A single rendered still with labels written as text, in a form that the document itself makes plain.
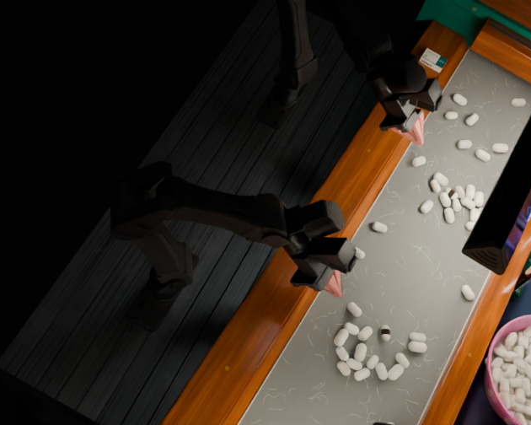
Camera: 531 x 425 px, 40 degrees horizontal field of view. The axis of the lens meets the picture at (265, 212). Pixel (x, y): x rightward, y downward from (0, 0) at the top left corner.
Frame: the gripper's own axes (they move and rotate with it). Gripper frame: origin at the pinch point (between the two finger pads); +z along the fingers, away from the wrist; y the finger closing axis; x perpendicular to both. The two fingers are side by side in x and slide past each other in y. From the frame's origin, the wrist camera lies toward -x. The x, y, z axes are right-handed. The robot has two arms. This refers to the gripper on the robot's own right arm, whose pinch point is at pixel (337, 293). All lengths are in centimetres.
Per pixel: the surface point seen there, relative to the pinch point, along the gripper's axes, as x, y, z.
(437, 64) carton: 8, 71, -3
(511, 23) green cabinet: -6, 86, -1
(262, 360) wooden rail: 7.7, -18.1, -0.9
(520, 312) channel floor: -13.4, 27.6, 38.5
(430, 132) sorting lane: 6, 54, 5
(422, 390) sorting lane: -9.9, -4.4, 23.9
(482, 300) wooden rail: -13.4, 19.5, 24.4
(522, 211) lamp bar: -34.0, 18.4, -3.5
